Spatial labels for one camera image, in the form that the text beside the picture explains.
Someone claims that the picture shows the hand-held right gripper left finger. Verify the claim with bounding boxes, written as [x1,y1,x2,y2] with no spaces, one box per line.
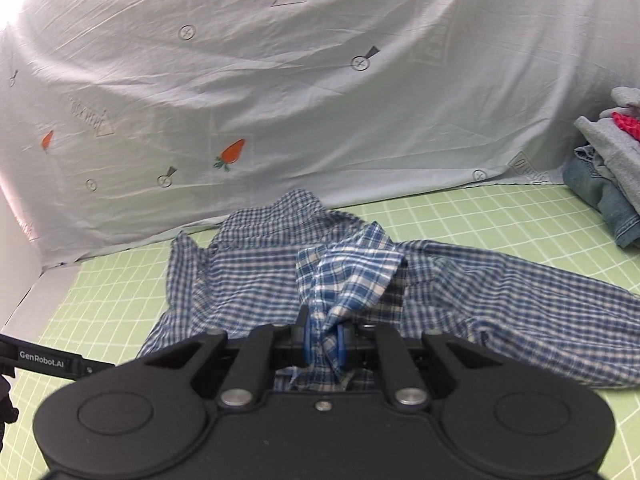
[137,305,315,408]

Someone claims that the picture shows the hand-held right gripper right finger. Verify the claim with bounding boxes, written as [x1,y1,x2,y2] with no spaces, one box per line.
[335,322,506,411]

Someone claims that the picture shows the blue plaid shirt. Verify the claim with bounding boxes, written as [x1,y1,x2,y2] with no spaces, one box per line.
[137,188,640,393]

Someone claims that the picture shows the white flat panel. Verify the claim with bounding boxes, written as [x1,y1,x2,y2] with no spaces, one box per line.
[0,180,48,323]

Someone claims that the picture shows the grey carrot print sheet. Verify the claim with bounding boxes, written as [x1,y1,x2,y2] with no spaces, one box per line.
[0,0,640,266]

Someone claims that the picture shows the blue denim jeans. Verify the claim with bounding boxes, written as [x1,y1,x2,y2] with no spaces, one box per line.
[562,144,640,250]

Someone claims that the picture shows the red garment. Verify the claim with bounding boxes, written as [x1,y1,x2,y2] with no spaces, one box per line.
[612,111,640,143]

